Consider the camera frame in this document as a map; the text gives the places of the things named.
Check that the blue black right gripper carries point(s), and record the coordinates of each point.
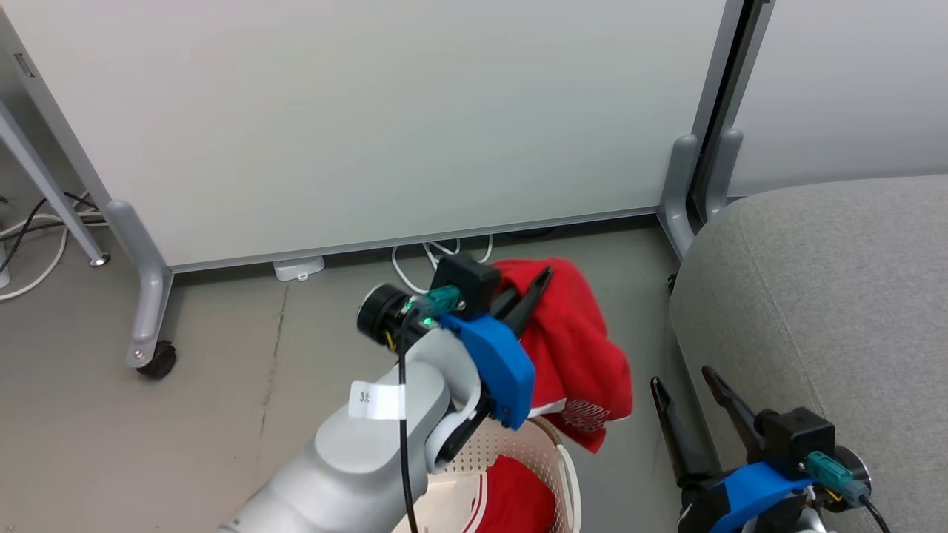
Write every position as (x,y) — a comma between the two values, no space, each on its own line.
(748,488)

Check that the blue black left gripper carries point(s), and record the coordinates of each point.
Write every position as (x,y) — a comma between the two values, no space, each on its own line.
(500,366)

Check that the red fleece garment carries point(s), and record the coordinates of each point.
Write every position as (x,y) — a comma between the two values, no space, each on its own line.
(578,348)

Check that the red white-striped jersey garment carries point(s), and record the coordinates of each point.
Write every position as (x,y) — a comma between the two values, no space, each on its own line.
(518,496)

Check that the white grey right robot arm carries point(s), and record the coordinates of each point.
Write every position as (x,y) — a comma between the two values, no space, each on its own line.
(785,524)

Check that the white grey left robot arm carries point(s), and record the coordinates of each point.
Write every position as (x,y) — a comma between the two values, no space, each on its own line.
(370,459)

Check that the cream perforated laundry basket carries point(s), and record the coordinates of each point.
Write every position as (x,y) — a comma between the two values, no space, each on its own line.
(548,451)

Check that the white paper label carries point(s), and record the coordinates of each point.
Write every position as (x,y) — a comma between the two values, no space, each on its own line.
(378,400)

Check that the grey fabric sofa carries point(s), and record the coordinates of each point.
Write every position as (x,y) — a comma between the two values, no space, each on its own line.
(837,311)

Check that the grey partition foot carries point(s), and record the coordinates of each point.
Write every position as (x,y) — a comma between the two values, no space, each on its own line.
(678,192)
(148,296)
(726,174)

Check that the white power adapter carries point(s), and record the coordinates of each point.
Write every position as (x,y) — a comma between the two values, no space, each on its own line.
(298,268)

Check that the wide white partition panel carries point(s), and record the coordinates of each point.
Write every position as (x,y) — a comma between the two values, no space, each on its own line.
(370,111)

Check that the narrow white partition panel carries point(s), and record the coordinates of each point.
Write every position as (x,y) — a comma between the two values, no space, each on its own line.
(852,81)

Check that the grey metal table leg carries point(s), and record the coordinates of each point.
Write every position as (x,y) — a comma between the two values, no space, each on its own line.
(44,178)

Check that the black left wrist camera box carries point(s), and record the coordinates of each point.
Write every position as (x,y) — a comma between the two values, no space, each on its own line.
(466,281)

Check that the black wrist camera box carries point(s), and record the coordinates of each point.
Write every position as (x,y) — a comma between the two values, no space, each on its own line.
(466,281)
(796,437)

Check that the teal left camera connector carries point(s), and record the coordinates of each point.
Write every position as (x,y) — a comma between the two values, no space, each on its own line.
(441,301)

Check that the teal camera connector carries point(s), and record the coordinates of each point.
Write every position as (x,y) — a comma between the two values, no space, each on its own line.
(828,468)
(441,301)

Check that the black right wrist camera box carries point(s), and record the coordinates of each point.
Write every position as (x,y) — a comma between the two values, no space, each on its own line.
(796,437)

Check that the teal right camera connector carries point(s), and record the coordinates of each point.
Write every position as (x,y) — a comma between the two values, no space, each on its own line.
(828,468)

